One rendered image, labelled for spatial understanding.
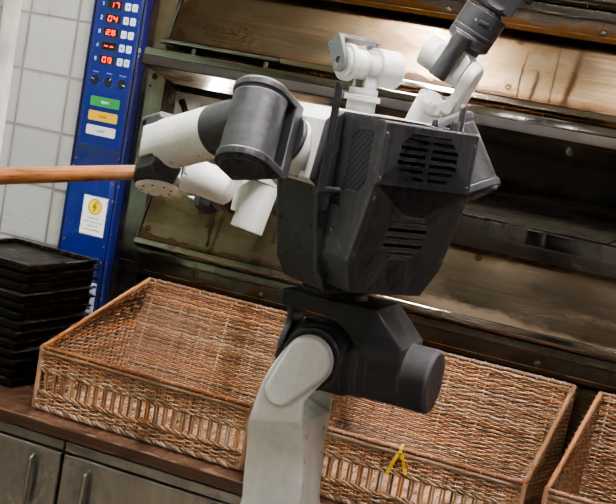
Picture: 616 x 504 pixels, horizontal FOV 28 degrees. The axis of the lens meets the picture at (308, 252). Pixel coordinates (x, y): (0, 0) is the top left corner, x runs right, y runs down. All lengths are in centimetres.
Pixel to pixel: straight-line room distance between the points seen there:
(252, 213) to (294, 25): 89
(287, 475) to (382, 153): 62
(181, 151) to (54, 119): 139
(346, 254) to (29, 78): 170
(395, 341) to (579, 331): 93
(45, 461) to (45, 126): 101
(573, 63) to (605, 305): 56
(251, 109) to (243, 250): 123
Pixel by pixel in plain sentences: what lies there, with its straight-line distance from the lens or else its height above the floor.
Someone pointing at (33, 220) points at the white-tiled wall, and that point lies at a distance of 353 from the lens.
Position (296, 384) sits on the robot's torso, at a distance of 216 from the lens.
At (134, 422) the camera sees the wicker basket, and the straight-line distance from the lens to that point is 285.
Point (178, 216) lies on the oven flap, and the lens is 331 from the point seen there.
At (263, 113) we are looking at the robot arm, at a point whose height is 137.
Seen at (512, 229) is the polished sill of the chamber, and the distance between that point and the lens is 299.
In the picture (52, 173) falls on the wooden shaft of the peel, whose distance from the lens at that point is 228.
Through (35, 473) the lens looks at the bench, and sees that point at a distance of 296.
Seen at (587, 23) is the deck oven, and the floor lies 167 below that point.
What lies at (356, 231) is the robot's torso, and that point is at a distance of 200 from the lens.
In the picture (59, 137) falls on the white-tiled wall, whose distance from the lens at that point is 348.
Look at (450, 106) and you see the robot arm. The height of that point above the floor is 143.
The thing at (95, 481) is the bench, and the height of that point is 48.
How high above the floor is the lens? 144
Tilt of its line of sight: 8 degrees down
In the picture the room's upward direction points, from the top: 10 degrees clockwise
